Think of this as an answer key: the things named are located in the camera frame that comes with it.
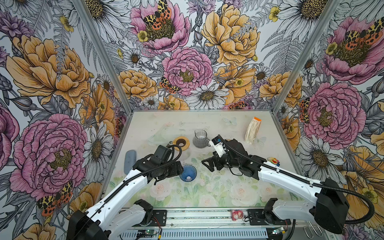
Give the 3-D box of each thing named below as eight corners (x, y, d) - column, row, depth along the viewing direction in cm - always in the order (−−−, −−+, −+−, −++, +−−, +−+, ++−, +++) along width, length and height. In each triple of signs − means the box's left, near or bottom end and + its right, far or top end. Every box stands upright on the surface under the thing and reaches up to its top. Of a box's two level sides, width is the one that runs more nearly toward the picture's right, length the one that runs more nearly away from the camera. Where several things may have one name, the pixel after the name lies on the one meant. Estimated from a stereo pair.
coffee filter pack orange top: (242, 141, 106) (247, 130, 97) (247, 127, 115) (252, 115, 105) (252, 145, 104) (258, 134, 95) (256, 130, 113) (262, 119, 103)
